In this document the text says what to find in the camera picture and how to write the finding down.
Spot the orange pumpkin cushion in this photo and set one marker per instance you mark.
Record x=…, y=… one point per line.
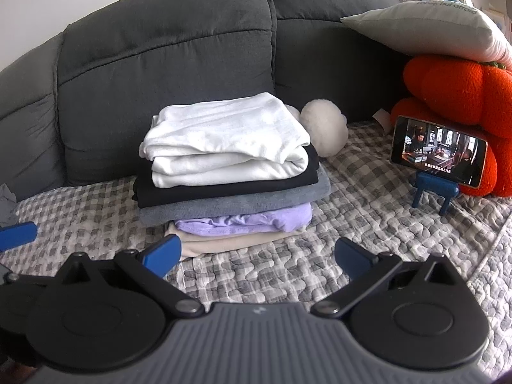
x=448, y=84

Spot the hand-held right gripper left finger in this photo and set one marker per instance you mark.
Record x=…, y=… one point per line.
x=162, y=254

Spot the blue phone stand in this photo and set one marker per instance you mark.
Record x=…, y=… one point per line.
x=434, y=192

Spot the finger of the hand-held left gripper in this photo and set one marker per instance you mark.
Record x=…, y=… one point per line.
x=18, y=235
x=14, y=280

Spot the light grey pillow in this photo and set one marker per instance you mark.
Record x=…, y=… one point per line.
x=432, y=28

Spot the thick white folded garment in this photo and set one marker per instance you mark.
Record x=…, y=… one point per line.
x=240, y=172

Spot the dark grey sofa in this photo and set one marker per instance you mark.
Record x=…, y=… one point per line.
x=160, y=56

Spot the grey checked blanket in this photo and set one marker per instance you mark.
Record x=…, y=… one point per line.
x=360, y=224

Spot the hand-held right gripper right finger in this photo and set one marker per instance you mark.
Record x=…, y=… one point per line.
x=354, y=256

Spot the thin white shirt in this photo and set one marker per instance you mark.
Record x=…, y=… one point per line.
x=224, y=128

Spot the white fluffy plush ball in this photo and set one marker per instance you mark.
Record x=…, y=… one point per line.
x=324, y=128

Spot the purple folded garment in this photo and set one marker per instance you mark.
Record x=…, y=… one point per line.
x=248, y=220

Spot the beige folded garment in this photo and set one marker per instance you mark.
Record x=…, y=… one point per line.
x=224, y=242

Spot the black folded garment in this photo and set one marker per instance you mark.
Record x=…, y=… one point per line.
x=224, y=194

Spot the grey cloth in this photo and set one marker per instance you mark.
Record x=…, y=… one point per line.
x=6, y=204

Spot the smartphone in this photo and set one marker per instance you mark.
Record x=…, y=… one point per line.
x=438, y=150

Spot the grey folded garment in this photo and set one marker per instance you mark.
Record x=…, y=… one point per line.
x=248, y=206

